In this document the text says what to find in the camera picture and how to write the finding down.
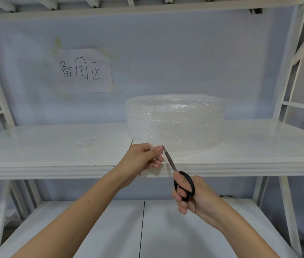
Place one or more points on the person's right hand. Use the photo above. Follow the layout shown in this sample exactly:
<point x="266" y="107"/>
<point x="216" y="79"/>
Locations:
<point x="200" y="197"/>

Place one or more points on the person's left hand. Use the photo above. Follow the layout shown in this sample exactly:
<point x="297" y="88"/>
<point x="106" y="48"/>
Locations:
<point x="137" y="161"/>

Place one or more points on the person's right thumb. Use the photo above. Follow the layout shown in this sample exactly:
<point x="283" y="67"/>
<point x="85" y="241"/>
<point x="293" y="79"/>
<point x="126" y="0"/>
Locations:
<point x="188" y="185"/>

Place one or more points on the person's left thumb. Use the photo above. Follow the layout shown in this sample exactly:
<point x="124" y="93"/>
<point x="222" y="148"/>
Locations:
<point x="156" y="150"/>

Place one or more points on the clear bubble wrap roll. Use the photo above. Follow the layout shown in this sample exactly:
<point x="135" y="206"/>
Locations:
<point x="176" y="123"/>

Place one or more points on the person's right forearm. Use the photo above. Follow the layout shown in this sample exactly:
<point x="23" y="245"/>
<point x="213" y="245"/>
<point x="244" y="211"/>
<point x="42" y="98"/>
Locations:
<point x="244" y="233"/>

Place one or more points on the person's left forearm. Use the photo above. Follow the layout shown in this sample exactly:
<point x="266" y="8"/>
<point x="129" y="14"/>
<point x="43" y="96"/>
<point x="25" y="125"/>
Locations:
<point x="68" y="220"/>

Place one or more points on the white metal shelving rack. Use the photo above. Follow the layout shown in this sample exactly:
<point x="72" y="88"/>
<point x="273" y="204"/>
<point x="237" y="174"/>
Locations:
<point x="152" y="158"/>

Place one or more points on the white paper sign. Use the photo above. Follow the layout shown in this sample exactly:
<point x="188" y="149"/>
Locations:
<point x="83" y="71"/>

